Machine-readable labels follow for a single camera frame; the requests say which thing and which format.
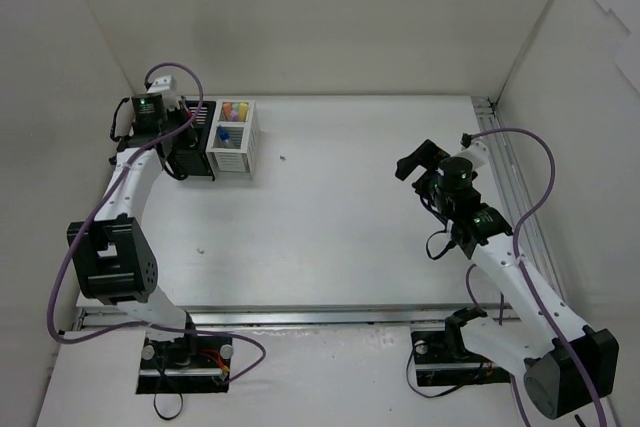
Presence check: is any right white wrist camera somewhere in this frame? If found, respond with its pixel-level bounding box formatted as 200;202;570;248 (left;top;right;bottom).
453;140;490;171

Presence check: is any aluminium rail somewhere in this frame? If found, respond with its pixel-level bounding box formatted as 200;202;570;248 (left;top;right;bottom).
74;302;516;331
471;97;564;296

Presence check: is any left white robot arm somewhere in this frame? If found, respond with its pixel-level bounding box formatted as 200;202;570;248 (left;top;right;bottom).
67;92;200;367

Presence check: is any white slotted container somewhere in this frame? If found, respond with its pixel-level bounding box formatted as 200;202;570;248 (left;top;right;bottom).
206;99;260;177

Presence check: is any aluminium rail front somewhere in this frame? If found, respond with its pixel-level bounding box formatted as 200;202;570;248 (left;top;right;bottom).
74;302;516;331

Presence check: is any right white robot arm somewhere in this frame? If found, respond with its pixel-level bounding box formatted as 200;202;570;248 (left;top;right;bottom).
395;138;619;419

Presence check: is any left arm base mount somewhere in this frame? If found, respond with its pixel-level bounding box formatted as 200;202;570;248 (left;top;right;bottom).
136;334;234;395

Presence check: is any yellow highlighter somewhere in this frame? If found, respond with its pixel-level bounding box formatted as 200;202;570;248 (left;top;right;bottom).
234;102;249;122

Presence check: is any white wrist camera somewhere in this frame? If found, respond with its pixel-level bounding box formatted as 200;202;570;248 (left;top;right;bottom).
146;75;179;103
453;140;490;171

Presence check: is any black slotted container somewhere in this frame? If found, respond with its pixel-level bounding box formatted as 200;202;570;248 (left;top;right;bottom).
166;100;216;181

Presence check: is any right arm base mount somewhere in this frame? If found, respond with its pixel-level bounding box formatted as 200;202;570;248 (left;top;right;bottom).
405;322;510;399

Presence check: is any aluminium rail right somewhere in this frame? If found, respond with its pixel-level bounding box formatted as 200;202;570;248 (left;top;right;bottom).
471;97;564;296

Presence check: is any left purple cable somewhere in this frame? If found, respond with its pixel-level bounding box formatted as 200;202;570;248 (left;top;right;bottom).
47;62;267;382

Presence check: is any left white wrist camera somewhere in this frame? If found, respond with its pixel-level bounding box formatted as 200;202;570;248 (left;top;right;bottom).
146;75;179;103

